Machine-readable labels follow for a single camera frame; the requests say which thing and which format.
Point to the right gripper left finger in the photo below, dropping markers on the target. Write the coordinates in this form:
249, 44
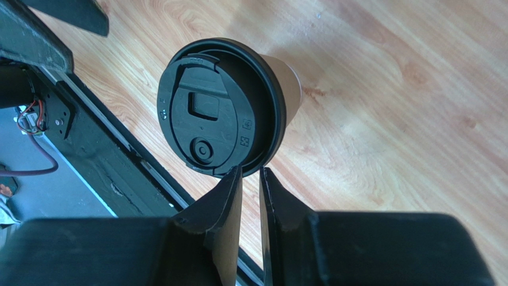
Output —
197, 246

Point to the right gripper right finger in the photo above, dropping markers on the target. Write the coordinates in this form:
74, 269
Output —
302, 246

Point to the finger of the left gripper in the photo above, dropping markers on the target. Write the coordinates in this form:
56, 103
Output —
84, 14

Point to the black cup lid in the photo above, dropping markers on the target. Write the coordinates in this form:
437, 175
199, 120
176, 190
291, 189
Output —
220, 105

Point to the brown paper cup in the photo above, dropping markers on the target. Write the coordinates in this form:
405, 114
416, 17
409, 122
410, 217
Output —
290, 85

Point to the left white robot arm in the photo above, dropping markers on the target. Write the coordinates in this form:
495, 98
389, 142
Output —
27, 41

